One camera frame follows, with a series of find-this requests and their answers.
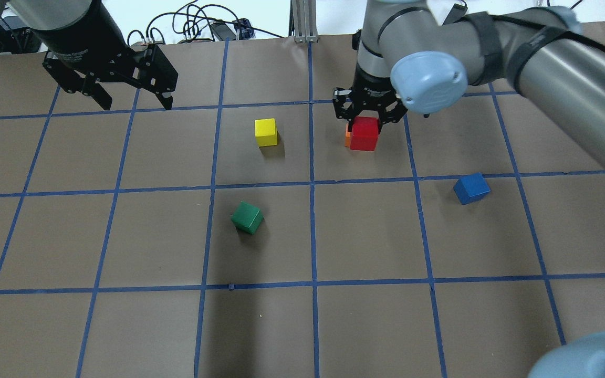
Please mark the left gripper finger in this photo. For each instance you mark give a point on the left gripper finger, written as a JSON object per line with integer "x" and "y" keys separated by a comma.
{"x": 101, "y": 97}
{"x": 166, "y": 99}

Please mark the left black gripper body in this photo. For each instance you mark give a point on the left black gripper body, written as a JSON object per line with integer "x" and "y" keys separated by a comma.
{"x": 77, "y": 40}

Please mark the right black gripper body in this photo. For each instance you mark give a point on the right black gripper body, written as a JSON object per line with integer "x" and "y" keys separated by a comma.
{"x": 372, "y": 87}

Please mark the red wooden block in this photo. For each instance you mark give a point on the red wooden block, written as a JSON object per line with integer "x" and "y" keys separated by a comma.
{"x": 364, "y": 134}

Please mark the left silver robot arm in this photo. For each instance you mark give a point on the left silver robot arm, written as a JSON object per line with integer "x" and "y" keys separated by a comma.
{"x": 86, "y": 49}

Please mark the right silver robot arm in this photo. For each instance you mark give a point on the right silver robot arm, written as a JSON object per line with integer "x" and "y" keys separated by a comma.
{"x": 406, "y": 62}

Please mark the orange wooden block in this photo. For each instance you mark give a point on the orange wooden block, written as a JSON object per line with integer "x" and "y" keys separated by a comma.
{"x": 347, "y": 136}

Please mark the yellow wooden block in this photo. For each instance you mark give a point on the yellow wooden block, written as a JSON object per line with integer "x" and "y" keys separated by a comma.
{"x": 266, "y": 132}

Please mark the blue wooden block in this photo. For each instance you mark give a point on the blue wooden block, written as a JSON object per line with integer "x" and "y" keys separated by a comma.
{"x": 471, "y": 188}

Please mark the green wooden block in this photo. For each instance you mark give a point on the green wooden block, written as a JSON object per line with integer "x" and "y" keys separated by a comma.
{"x": 247, "y": 218}

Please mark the black equipment on desk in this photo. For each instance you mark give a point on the black equipment on desk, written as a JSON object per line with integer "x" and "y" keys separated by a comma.
{"x": 16, "y": 37}

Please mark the black power adapter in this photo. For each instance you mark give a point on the black power adapter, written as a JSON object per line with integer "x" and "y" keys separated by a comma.
{"x": 221, "y": 31}

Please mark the aluminium frame post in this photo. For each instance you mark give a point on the aluminium frame post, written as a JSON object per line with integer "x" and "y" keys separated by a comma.
{"x": 303, "y": 21}

